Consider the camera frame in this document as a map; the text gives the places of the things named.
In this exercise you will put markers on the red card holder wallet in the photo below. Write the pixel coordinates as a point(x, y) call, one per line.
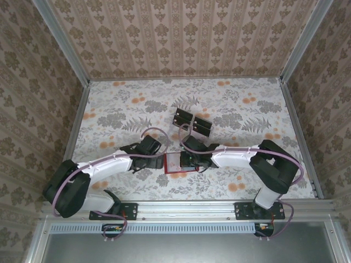
point(187, 167)

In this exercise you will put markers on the white card with red print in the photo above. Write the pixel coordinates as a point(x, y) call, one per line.
point(173, 163)

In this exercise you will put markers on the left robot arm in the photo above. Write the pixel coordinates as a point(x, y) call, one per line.
point(109, 165)

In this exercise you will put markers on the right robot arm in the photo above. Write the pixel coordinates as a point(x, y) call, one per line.
point(233, 159)

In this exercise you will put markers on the black credit card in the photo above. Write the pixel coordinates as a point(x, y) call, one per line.
point(202, 129)
point(182, 119)
point(203, 121)
point(184, 112)

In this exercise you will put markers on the grey metal panel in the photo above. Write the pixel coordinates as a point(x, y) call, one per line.
point(186, 249)

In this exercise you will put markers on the aluminium mounting rail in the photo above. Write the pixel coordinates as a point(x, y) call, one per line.
point(186, 209)

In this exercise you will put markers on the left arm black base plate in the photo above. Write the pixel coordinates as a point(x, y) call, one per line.
point(131, 211)

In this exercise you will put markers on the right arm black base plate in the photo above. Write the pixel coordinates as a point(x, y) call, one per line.
point(241, 211)

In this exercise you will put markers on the aluminium table edge rail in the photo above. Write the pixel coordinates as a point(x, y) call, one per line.
point(77, 120)
point(293, 120)
point(186, 77)

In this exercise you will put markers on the aluminium frame post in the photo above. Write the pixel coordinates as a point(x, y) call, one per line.
point(61, 43)
point(304, 41)

